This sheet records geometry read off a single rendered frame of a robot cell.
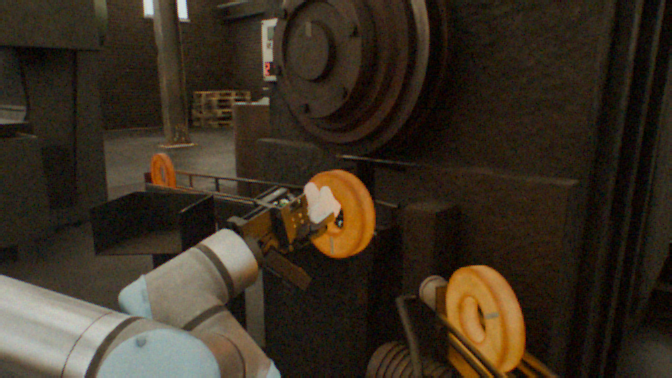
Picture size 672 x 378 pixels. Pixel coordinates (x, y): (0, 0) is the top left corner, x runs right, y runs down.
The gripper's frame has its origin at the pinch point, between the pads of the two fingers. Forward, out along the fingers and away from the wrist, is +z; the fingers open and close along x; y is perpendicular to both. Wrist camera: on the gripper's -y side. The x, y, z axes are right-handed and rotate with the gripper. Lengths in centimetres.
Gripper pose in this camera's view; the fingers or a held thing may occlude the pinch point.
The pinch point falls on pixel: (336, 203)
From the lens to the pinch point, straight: 76.4
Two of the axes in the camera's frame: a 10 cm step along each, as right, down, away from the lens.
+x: -7.2, -1.8, 6.8
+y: -1.9, -8.8, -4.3
